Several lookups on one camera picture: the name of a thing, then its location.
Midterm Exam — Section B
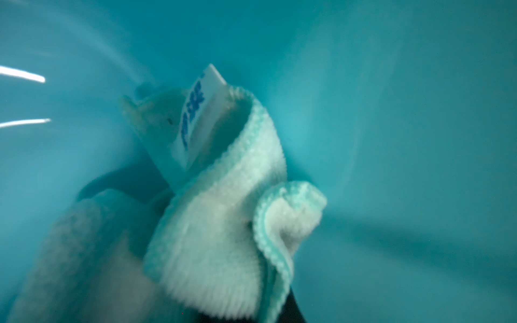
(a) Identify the mint green cloth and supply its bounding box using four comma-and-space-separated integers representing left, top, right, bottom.
7, 65, 327, 322

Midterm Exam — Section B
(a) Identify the teal bucket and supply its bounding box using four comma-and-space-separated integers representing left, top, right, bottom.
1, 1, 516, 322

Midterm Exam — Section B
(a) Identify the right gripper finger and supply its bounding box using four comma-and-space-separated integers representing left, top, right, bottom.
277, 289, 306, 323

